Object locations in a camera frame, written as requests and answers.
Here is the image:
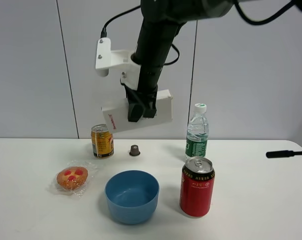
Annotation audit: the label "black cable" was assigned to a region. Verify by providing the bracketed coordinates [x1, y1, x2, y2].
[101, 5, 142, 39]

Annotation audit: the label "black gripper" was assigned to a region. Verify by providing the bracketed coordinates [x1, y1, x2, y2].
[123, 62, 163, 123]

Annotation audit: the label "small brown coffee capsule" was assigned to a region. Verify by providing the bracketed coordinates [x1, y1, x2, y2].
[129, 144, 141, 157]

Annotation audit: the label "white cardboard box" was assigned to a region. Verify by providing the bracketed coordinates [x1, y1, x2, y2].
[101, 89, 173, 134]

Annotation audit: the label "clear water bottle green label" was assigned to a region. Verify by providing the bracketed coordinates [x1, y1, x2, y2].
[185, 103, 209, 158]

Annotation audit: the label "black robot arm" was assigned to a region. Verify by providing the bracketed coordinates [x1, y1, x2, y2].
[125, 0, 233, 122]

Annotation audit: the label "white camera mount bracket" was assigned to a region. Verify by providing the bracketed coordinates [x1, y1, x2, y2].
[95, 37, 141, 91]

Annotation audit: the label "blue plastic bowl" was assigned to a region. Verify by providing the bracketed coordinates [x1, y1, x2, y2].
[104, 170, 160, 225]

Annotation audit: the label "black cable plug right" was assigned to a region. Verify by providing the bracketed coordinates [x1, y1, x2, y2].
[265, 150, 302, 159]

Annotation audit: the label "red soda can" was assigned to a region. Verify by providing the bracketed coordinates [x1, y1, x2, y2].
[179, 156, 215, 218]

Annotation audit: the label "wrapped fruit bread bun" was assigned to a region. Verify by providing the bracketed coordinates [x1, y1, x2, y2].
[46, 160, 101, 199]

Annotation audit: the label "gold drink can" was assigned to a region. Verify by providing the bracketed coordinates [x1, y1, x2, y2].
[91, 124, 114, 159]

